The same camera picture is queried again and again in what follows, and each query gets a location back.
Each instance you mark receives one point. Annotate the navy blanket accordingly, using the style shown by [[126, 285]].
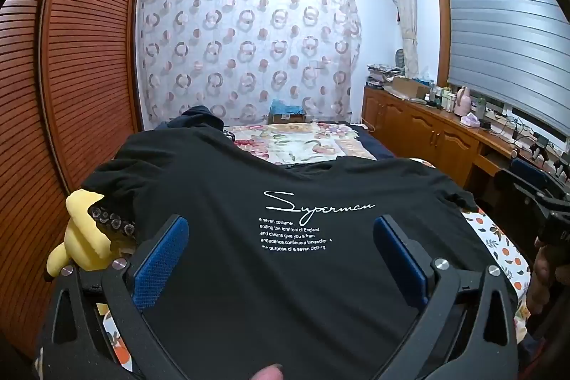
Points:
[[374, 144]]

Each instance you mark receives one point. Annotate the open cardboard box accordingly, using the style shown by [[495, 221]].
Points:
[[409, 87]]

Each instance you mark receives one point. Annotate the person's right hand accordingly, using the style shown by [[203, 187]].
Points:
[[545, 273]]

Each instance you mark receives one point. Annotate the navy folded clothing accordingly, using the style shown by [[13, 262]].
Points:
[[196, 117]]

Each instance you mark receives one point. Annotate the pile of patterned bags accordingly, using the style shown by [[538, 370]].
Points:
[[383, 75]]

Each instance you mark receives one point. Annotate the person's left hand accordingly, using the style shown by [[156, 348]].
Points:
[[271, 373]]

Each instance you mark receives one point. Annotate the wooden cabinet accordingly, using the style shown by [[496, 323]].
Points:
[[423, 130]]

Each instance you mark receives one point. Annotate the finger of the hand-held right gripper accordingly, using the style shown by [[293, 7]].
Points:
[[532, 171], [519, 186]]

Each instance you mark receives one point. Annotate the yellow plush toy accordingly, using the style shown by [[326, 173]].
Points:
[[84, 248]]

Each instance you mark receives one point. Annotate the cardboard box with blue bag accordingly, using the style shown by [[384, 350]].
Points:
[[287, 115]]

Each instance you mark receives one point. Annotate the floral quilt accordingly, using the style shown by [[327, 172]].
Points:
[[294, 142]]

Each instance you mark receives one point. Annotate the cream window curtain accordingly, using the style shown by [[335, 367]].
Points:
[[407, 15]]

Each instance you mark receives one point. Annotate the pink bottle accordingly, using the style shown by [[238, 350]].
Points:
[[463, 101]]

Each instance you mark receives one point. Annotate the orange fruit print bedsheet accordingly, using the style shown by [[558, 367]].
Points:
[[498, 246]]

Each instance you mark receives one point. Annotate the pink tissue pack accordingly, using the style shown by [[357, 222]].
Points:
[[470, 121]]

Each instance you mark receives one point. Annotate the wooden slatted wardrobe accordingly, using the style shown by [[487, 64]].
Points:
[[67, 73]]

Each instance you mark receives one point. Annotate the cluster of small bottles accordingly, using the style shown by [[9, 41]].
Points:
[[441, 97]]

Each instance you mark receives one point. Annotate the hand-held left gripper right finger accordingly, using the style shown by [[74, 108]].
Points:
[[398, 257]]

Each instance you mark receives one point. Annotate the black printed t-shirt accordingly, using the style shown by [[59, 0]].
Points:
[[289, 300]]

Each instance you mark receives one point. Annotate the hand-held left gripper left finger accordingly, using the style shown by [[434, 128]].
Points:
[[160, 257]]

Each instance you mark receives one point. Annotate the grey window blind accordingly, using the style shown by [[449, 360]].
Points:
[[498, 41]]

